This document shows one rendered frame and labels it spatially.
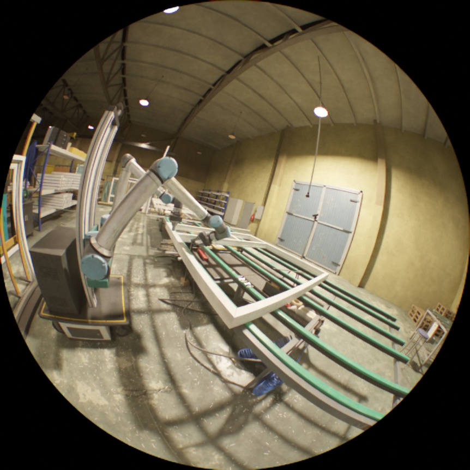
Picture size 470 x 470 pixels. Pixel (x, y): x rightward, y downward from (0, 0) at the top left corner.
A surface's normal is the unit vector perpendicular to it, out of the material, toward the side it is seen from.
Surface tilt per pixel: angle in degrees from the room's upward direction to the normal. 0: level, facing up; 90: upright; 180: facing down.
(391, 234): 90
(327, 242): 90
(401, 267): 90
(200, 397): 0
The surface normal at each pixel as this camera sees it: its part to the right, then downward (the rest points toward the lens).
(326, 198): -0.77, -0.11
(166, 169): 0.81, 0.22
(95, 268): 0.69, 0.40
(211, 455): 0.28, -0.94
